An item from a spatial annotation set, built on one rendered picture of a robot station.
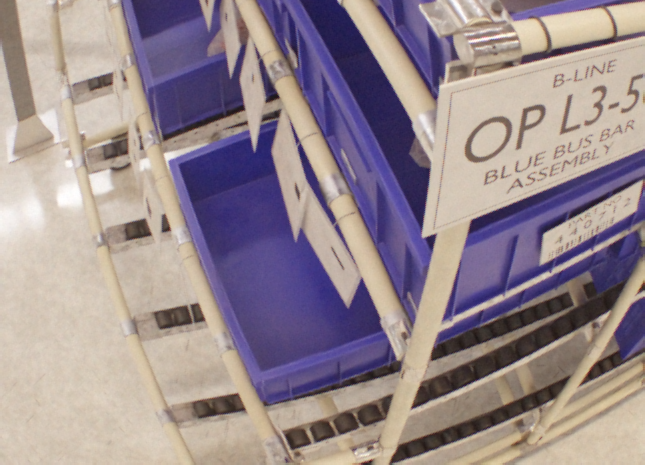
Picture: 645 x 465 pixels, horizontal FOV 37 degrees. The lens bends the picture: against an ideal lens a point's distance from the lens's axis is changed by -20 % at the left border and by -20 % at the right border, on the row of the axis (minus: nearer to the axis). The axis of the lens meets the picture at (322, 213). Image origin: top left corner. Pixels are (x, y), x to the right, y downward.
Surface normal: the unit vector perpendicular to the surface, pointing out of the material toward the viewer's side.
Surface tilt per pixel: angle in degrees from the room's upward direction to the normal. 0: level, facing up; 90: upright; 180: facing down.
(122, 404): 0
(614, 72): 90
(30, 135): 90
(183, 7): 3
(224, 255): 3
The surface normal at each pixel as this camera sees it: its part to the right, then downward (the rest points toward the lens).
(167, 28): -0.02, -0.49
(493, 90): 0.36, 0.81
